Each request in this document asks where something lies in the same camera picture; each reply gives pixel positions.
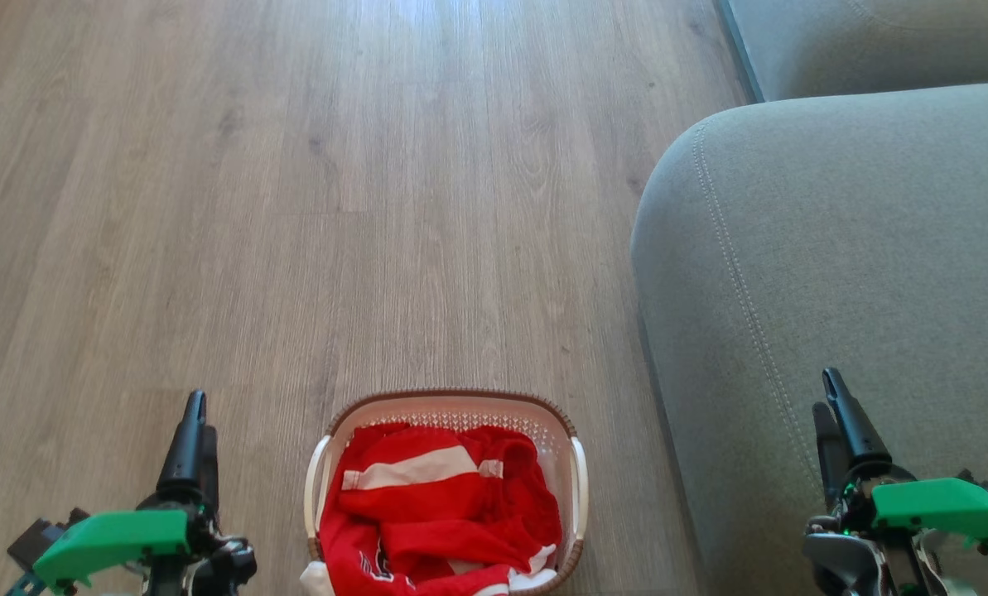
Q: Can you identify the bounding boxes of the grey fabric sofa seat cushion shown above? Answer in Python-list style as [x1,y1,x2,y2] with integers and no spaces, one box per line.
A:
[719,0,988,103]

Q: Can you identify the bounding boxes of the red printed shirt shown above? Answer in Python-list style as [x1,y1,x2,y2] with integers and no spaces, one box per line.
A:
[318,423,563,596]

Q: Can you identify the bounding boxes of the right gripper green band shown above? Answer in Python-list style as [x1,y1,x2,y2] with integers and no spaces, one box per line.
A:
[803,368,988,596]

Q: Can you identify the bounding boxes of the white laundry basket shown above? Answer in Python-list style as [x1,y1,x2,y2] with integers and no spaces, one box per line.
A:
[302,389,590,596]

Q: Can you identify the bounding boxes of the grey fabric sofa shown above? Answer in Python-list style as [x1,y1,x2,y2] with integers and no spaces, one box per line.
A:
[630,81,988,596]

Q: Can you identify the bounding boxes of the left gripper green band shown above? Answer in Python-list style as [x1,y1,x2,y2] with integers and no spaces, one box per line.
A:
[32,390,258,596]

